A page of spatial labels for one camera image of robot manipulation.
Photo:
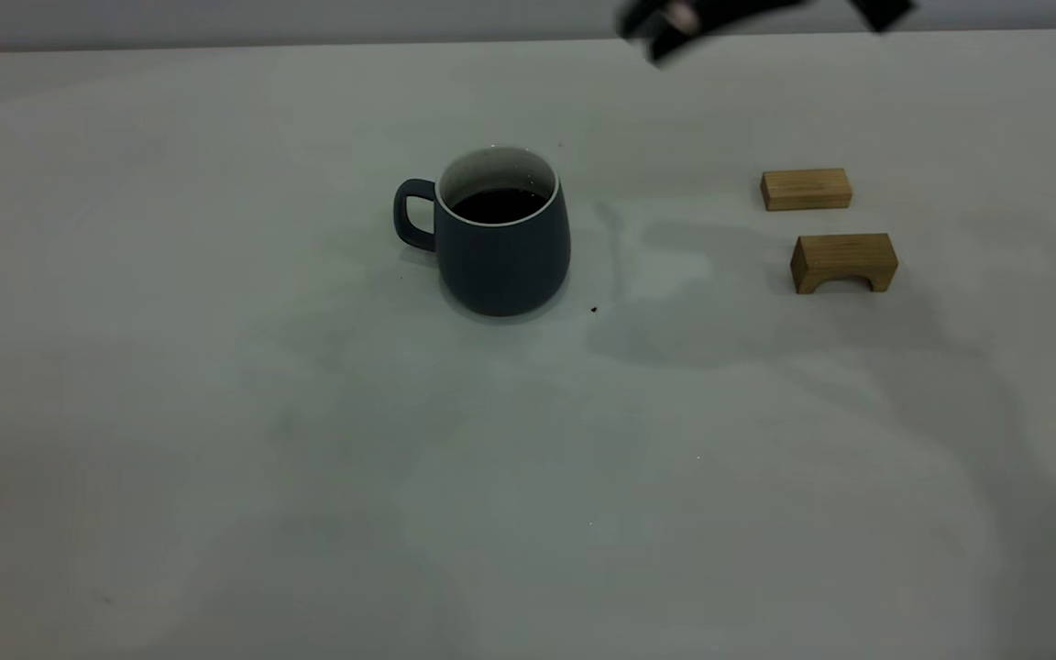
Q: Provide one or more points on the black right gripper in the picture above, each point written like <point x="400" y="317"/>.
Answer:
<point x="734" y="11"/>

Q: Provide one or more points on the dark grey ceramic mug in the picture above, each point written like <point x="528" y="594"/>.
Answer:
<point x="500" y="266"/>

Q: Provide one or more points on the dark coffee liquid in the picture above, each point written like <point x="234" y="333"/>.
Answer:
<point x="499" y="205"/>

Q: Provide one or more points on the flat rectangular wooden block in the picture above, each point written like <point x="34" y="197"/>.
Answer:
<point x="806" y="189"/>

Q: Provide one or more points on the arched wooden block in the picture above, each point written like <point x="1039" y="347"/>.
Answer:
<point x="844" y="249"/>

